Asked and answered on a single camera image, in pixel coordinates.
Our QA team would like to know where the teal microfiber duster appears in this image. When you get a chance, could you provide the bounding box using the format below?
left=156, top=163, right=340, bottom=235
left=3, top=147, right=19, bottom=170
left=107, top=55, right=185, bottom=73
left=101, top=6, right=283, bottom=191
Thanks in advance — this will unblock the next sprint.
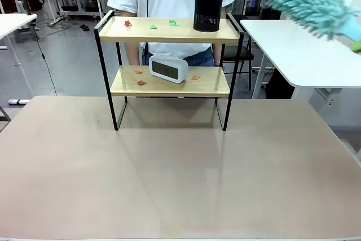
left=262, top=0, right=361, bottom=43

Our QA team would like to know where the person's left forearm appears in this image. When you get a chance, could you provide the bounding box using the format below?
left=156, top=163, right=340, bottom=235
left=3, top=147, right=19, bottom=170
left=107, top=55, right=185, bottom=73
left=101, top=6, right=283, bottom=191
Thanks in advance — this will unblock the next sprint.
left=213, top=43, right=224, bottom=67

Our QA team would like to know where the person's right forearm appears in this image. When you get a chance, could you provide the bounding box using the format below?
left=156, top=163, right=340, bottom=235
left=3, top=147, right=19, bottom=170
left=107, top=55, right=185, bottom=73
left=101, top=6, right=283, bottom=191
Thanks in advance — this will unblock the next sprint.
left=126, top=11, right=141, bottom=66

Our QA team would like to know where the two-tier wood metal shelf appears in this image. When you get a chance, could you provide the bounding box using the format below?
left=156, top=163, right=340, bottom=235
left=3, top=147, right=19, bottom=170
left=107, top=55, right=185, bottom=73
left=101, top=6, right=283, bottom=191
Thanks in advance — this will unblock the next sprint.
left=94, top=10, right=245, bottom=132

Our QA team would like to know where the large white side table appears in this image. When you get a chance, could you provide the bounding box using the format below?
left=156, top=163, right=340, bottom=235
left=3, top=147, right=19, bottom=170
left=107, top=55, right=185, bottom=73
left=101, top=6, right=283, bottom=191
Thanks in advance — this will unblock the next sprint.
left=239, top=19, right=361, bottom=129

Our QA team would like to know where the dark bag under table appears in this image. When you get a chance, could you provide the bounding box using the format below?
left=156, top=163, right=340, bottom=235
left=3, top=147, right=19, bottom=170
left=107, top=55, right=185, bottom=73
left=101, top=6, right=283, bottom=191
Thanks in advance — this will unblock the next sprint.
left=265, top=65, right=296, bottom=100

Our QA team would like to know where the black folding chair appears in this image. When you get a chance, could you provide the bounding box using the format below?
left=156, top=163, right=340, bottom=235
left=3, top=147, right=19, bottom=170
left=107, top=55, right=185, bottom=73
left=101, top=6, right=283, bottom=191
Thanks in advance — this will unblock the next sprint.
left=221, top=14, right=254, bottom=91

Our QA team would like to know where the black mesh pen holder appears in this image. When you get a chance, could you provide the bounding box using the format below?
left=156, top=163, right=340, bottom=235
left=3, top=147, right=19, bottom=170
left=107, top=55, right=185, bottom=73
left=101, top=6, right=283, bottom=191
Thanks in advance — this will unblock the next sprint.
left=192, top=0, right=224, bottom=32

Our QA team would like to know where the white digital alarm clock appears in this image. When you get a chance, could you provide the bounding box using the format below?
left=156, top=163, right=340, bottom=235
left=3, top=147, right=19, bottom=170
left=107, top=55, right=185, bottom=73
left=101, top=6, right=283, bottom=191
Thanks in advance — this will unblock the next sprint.
left=148, top=53, right=189, bottom=84

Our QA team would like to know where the small white table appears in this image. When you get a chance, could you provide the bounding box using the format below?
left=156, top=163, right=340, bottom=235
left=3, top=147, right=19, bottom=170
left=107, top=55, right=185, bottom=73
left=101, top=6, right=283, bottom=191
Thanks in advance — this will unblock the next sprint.
left=0, top=13, right=38, bottom=98

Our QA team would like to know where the black floor cable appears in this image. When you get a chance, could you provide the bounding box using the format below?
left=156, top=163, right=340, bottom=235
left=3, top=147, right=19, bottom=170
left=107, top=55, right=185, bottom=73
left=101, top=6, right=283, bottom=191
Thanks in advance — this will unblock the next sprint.
left=33, top=26, right=58, bottom=97

